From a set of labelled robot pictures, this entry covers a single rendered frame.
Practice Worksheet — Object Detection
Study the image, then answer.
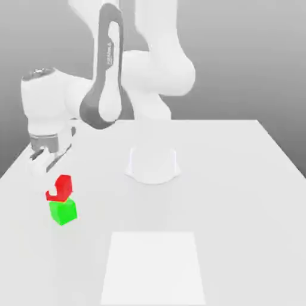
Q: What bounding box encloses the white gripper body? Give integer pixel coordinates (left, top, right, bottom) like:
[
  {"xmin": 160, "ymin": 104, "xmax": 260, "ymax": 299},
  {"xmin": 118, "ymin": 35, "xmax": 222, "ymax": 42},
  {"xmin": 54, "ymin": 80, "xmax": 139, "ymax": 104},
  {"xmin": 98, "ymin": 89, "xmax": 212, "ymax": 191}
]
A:
[{"xmin": 26, "ymin": 142, "xmax": 73, "ymax": 186}]

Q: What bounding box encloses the small red cube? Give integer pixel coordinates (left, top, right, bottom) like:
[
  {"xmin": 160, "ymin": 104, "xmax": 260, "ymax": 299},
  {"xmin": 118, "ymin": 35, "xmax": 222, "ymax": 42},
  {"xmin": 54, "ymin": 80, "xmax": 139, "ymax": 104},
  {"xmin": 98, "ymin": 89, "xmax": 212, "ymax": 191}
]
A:
[{"xmin": 45, "ymin": 174, "xmax": 74, "ymax": 203}]

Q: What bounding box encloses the small green cube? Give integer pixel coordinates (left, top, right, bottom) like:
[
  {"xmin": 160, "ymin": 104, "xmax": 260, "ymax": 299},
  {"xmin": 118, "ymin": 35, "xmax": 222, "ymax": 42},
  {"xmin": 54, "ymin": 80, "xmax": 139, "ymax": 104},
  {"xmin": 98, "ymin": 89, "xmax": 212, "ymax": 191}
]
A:
[{"xmin": 48, "ymin": 199, "xmax": 78, "ymax": 226}]

